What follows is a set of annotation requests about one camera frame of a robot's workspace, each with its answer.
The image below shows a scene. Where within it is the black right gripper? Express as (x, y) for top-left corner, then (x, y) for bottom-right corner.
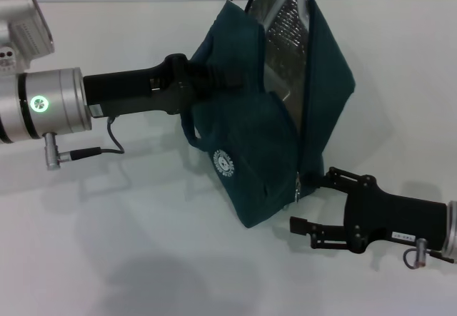
(289, 166), (449, 255)

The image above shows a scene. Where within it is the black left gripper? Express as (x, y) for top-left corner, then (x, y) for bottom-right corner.
(82, 54), (248, 119)

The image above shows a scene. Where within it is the dark teal insulated lunch bag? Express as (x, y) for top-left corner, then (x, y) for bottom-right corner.
(181, 0), (357, 230)

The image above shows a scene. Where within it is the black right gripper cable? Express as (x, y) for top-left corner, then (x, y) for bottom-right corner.
(403, 238), (457, 270)

